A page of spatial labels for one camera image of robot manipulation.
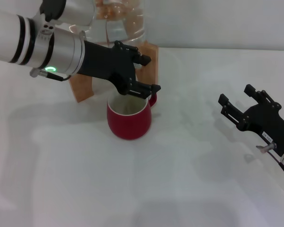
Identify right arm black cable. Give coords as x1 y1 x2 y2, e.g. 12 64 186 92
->
256 143 284 178

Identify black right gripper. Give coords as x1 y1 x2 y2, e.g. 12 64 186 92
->
217 84 284 157

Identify red ceramic cup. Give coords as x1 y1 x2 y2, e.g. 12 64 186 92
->
106 91 158 140

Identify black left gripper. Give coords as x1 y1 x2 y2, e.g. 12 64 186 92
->
76 40 161 99

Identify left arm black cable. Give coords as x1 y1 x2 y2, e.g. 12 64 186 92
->
29 68 73 82

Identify wooden dispenser stand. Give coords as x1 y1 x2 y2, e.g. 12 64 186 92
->
68 41 160 103

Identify glass water dispenser jar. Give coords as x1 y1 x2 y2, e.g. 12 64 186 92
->
68 0 147 48

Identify left wrist camera housing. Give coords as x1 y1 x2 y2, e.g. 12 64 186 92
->
39 0 97 27

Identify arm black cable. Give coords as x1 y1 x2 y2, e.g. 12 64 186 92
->
256 143 284 178
29 68 73 82

